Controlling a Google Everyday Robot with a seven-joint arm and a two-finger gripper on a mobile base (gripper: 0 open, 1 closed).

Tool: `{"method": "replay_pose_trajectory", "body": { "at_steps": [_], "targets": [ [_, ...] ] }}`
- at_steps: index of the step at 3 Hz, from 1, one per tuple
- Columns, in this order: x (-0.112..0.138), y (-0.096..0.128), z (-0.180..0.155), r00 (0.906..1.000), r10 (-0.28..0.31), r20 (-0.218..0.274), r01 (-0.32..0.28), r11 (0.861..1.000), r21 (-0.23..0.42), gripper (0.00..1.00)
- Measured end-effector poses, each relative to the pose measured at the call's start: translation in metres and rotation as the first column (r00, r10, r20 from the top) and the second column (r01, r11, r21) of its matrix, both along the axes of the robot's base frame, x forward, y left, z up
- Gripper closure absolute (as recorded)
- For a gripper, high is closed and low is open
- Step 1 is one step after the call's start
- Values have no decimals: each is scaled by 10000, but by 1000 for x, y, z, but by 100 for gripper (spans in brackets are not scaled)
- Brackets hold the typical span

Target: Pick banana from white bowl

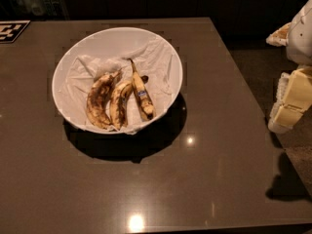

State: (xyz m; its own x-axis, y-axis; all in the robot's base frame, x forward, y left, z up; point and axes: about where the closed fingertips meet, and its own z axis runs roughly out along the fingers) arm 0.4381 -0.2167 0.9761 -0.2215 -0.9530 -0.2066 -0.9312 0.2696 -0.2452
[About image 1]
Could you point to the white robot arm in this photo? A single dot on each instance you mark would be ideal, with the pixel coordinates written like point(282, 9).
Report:
point(296, 37)

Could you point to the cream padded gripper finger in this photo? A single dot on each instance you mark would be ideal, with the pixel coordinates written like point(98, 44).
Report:
point(298, 93)

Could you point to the black white fiducial marker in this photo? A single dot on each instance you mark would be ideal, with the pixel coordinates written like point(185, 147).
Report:
point(11, 30)

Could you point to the middle spotted banana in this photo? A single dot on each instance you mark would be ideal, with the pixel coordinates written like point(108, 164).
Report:
point(118, 104)

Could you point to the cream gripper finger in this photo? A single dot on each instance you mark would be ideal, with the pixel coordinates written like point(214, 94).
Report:
point(286, 116)

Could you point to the white paper towel liner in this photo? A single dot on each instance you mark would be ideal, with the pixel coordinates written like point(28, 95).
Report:
point(80, 67)

